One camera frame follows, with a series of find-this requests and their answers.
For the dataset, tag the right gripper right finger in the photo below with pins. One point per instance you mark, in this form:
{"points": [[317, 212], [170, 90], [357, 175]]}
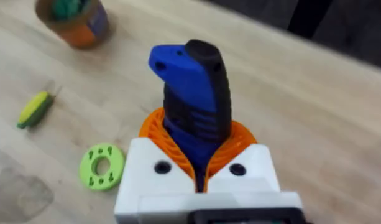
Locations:
{"points": [[255, 168]]}

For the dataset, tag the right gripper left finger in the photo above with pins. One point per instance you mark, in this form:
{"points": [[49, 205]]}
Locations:
{"points": [[146, 168]]}

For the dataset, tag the blue electric screwdriver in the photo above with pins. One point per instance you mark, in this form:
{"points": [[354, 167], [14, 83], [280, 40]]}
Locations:
{"points": [[193, 93]]}

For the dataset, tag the green disc with holes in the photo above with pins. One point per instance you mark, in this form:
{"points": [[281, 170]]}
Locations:
{"points": [[112, 161]]}

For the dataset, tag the yellow green corn toy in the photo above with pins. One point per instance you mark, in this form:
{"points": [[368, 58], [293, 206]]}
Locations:
{"points": [[34, 110]]}

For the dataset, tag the orange tub of toys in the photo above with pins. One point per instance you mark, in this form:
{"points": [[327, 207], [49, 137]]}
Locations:
{"points": [[81, 28]]}

